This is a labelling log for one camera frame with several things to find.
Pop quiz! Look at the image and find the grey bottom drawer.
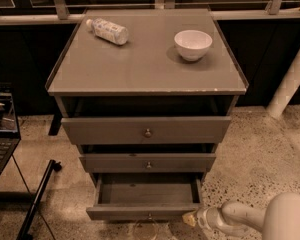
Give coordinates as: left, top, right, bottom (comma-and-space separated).
86, 173, 202, 221

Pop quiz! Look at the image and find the grey drawer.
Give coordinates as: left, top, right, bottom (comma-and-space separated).
80, 153, 216, 173
62, 116, 231, 145
86, 173, 202, 221

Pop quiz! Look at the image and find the grey top drawer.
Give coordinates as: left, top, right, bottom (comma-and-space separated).
62, 116, 231, 145

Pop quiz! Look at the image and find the grey middle drawer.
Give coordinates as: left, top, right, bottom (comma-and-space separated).
80, 153, 216, 173

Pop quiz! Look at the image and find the grey drawer cabinet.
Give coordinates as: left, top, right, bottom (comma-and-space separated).
44, 7, 250, 185

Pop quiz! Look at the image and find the black metal stand bar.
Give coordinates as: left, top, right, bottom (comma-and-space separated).
16, 160, 62, 240

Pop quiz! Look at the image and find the white ceramic bowl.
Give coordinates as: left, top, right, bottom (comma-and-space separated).
174, 30, 213, 61

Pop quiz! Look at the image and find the white diagonal pole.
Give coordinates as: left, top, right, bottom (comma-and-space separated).
266, 48, 300, 118

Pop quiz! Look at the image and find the black laptop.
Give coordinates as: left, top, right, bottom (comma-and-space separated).
0, 83, 21, 175

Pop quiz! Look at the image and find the clear plastic water bottle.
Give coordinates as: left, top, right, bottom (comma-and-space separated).
86, 18, 129, 45

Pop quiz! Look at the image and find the metal window railing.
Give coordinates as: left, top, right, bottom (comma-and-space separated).
0, 0, 300, 27

